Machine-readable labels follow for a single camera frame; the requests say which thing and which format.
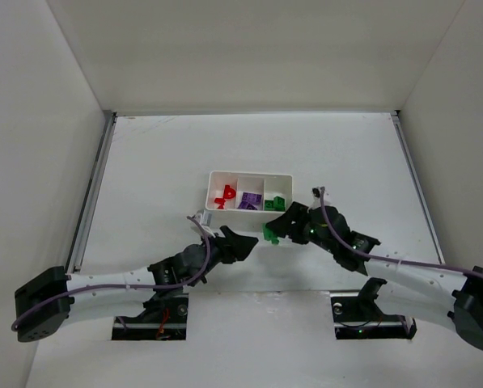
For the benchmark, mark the white compartment tray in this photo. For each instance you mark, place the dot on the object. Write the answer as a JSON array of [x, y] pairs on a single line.
[[268, 185]]

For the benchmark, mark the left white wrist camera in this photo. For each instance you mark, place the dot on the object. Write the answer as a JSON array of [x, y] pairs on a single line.
[[204, 217]]

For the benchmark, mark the green lego plate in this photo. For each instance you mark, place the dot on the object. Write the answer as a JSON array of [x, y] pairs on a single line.
[[268, 205]]

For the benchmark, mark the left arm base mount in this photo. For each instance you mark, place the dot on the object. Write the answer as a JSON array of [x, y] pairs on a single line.
[[167, 321]]

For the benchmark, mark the purple round flower lego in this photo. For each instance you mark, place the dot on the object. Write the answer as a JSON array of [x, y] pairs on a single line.
[[245, 205]]

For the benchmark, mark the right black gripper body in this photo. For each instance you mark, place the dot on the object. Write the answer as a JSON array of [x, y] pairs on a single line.
[[296, 222]]

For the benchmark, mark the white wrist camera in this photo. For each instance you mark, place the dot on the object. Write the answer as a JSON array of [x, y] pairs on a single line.
[[204, 217], [320, 194]]

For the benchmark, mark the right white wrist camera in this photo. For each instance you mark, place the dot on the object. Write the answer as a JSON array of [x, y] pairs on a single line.
[[320, 194]]

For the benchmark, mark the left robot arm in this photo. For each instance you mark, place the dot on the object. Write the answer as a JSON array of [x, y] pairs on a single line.
[[56, 299]]

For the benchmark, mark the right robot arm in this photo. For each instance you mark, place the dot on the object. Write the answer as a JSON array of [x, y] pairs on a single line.
[[439, 294]]

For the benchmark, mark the purple studded lego brick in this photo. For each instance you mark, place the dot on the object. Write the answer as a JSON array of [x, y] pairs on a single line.
[[254, 198]]

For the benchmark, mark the red arch lego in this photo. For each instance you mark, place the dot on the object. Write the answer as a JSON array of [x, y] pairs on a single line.
[[229, 192]]

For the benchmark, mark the green lego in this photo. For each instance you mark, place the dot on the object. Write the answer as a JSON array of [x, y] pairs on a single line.
[[279, 204], [269, 235]]

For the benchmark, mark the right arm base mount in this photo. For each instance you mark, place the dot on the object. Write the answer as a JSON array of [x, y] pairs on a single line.
[[356, 316]]

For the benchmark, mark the left aluminium rail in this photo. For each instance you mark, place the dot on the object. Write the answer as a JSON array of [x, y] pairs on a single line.
[[83, 227]]

